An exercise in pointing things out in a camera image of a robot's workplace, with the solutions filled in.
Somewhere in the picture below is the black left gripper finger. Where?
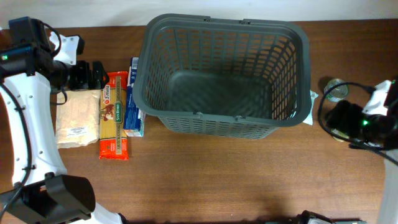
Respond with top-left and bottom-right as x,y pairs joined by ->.
91,61 -> 109,90
70,60 -> 91,90

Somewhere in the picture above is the beige grain bag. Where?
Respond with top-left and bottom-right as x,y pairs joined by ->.
55,90 -> 101,148

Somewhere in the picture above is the blue cardboard box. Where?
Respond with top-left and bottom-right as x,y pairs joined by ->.
123,57 -> 146,138

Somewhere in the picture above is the orange spaghetti packet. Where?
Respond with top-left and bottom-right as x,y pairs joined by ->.
99,71 -> 129,161

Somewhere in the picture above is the grey plastic shopping basket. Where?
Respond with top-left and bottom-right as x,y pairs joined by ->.
133,14 -> 311,139

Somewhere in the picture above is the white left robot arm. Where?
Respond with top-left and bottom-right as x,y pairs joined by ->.
1,17 -> 126,223

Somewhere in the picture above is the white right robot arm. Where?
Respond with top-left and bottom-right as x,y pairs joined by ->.
318,78 -> 397,223

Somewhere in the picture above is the white green wrapped snack pack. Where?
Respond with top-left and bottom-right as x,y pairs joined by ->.
303,91 -> 318,126

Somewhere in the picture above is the small metal tin can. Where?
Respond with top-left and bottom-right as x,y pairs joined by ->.
324,78 -> 349,103

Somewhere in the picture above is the green lid glass jar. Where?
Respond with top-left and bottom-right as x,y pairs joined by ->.
331,129 -> 349,142

